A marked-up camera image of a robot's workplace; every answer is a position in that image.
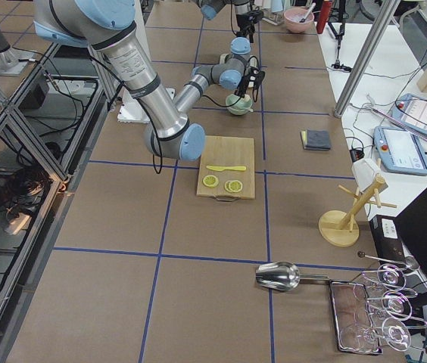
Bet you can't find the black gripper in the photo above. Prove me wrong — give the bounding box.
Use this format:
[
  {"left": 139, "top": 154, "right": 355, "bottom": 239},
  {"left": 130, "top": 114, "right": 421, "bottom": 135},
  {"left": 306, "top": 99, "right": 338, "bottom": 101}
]
[{"left": 235, "top": 67, "right": 266, "bottom": 102}]

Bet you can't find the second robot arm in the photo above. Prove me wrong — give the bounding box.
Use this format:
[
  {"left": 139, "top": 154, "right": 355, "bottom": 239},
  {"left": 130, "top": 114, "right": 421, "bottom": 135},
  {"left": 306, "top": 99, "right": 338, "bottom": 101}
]
[{"left": 0, "top": 1, "right": 247, "bottom": 58}]

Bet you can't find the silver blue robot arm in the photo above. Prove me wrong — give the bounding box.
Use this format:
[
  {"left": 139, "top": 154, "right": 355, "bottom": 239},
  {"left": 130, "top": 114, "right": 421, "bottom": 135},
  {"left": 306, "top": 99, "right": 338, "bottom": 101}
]
[{"left": 34, "top": 0, "right": 263, "bottom": 161}]

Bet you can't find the light green bowl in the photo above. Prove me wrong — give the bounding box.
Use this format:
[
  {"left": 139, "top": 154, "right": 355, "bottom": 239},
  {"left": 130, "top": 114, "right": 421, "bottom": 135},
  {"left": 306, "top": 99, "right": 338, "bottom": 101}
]
[{"left": 225, "top": 94, "right": 254, "bottom": 116}]

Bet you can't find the pink bowl with ice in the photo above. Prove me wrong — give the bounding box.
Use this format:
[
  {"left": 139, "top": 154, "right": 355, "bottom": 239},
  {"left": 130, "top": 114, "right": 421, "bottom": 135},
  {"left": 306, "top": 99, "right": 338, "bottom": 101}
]
[{"left": 283, "top": 8, "right": 314, "bottom": 33}]

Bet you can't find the long bar spoon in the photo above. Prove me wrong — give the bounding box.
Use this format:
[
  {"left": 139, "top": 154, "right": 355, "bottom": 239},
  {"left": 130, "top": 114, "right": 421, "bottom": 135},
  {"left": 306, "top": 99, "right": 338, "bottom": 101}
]
[{"left": 357, "top": 250, "right": 420, "bottom": 271}]

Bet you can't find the bamboo cutting board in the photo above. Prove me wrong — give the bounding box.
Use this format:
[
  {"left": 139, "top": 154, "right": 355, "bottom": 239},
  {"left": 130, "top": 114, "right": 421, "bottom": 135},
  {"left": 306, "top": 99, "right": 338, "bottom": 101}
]
[{"left": 196, "top": 135, "right": 255, "bottom": 200}]

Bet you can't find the yellow sponge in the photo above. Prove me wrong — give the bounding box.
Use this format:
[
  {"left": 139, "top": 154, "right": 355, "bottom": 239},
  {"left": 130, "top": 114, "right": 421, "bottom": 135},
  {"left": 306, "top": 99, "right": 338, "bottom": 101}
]
[{"left": 300, "top": 130, "right": 307, "bottom": 147}]

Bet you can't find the yellow plastic knife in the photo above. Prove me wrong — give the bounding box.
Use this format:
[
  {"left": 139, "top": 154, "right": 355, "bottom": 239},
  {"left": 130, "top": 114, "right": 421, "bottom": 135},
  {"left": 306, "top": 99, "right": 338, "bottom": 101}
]
[{"left": 205, "top": 165, "right": 247, "bottom": 172}]

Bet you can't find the grey folded cloth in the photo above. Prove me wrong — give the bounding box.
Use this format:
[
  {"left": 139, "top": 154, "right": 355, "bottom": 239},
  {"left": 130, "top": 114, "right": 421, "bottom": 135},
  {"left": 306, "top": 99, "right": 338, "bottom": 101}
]
[{"left": 303, "top": 129, "right": 332, "bottom": 150}]

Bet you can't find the lemon slice top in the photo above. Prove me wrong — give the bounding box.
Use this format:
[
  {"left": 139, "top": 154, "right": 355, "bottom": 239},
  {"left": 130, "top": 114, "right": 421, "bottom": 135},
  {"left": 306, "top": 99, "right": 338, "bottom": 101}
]
[{"left": 202, "top": 175, "right": 219, "bottom": 188}]

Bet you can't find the red cylinder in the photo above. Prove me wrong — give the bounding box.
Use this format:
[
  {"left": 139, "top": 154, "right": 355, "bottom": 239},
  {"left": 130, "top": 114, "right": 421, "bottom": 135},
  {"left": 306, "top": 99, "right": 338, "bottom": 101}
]
[{"left": 316, "top": 0, "right": 332, "bottom": 34}]

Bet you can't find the black tripod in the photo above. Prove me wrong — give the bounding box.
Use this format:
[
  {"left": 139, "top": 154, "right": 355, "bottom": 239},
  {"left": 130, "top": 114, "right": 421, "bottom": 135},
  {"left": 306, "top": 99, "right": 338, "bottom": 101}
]
[{"left": 328, "top": 0, "right": 352, "bottom": 73}]

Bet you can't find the wooden stand base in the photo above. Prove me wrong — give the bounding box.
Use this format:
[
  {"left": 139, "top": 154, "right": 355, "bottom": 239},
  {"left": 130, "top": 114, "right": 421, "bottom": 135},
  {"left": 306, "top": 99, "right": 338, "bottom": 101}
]
[{"left": 318, "top": 174, "right": 397, "bottom": 247}]

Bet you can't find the near teach pendant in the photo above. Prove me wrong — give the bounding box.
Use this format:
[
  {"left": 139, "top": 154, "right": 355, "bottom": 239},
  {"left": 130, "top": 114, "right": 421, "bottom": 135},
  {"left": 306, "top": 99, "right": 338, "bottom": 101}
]
[{"left": 373, "top": 126, "right": 427, "bottom": 176}]

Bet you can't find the teach pendant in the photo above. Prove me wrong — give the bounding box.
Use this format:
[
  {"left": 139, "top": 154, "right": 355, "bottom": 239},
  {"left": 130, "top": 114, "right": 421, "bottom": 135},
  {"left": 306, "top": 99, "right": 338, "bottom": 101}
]
[
  {"left": 391, "top": 93, "right": 427, "bottom": 136},
  {"left": 373, "top": 126, "right": 427, "bottom": 176}
]

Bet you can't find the far teach pendant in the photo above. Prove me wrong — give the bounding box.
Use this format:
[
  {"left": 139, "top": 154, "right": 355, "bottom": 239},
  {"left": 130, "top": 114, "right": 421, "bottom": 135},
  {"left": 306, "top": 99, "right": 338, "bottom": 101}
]
[{"left": 391, "top": 93, "right": 427, "bottom": 136}]

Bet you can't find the steel scoop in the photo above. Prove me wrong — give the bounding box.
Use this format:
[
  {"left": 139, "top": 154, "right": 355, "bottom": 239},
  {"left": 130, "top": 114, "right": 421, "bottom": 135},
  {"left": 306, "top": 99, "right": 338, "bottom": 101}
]
[{"left": 255, "top": 262, "right": 329, "bottom": 292}]

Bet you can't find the wine glass upper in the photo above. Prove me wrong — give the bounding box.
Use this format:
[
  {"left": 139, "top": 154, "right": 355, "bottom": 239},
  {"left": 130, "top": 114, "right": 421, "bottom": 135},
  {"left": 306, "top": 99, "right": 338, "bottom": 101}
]
[{"left": 361, "top": 263, "right": 418, "bottom": 296}]

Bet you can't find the wine glass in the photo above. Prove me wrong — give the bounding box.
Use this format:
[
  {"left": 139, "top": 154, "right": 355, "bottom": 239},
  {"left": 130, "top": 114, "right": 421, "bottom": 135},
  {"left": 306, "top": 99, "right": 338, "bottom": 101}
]
[
  {"left": 338, "top": 318, "right": 427, "bottom": 355},
  {"left": 361, "top": 263, "right": 418, "bottom": 296},
  {"left": 348, "top": 284, "right": 413, "bottom": 323}
]

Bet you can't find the wine glass middle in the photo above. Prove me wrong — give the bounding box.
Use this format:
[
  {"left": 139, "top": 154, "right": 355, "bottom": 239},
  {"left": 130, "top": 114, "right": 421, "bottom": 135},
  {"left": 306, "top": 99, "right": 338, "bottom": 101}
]
[{"left": 348, "top": 284, "right": 413, "bottom": 323}]

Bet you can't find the dark metal tray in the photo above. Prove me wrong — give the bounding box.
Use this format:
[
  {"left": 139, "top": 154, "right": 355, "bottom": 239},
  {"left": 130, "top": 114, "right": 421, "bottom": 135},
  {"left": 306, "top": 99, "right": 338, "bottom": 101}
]
[{"left": 329, "top": 281, "right": 383, "bottom": 356}]

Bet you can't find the wine glass lower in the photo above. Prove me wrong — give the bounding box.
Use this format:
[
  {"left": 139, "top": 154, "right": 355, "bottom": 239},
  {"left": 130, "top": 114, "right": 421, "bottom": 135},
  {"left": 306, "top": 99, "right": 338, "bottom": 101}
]
[{"left": 338, "top": 318, "right": 427, "bottom": 355}]

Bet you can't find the aluminium frame post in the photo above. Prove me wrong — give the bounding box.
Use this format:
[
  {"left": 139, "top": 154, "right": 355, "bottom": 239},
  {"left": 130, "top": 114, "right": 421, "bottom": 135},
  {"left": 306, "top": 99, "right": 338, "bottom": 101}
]
[{"left": 334, "top": 0, "right": 401, "bottom": 118}]

